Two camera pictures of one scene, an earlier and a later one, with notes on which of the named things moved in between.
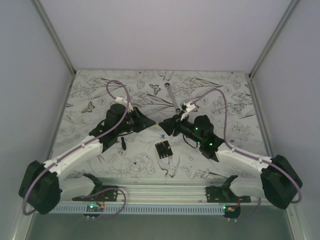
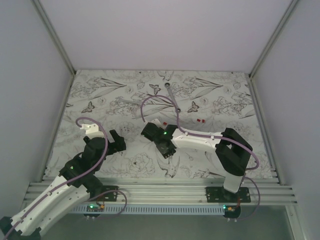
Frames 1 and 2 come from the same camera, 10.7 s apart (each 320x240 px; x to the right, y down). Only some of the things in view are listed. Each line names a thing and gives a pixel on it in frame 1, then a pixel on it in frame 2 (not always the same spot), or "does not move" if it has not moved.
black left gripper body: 127,124 to 114,147
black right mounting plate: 223,194 does not move
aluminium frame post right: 291,7 does not move
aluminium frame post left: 53,36 does not move
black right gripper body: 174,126 to 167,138
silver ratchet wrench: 177,110 does not move
